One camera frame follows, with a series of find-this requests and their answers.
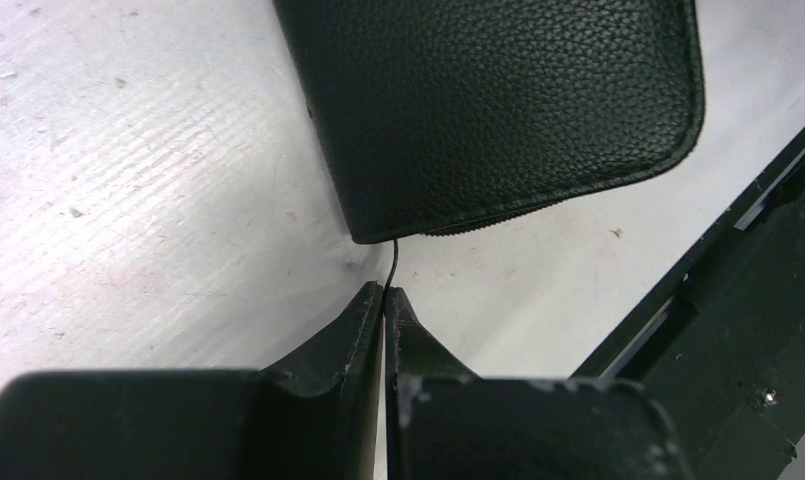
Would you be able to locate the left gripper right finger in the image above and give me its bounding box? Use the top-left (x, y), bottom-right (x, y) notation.
top-left (384, 287), bottom-right (478, 479)

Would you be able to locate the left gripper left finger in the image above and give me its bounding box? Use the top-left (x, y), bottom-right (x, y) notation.
top-left (259, 282), bottom-right (383, 479)

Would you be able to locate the black zippered tool case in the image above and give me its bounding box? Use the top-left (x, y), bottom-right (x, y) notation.
top-left (274, 1), bottom-right (705, 245)

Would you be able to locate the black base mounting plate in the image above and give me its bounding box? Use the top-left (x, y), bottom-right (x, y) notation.
top-left (577, 127), bottom-right (805, 479)

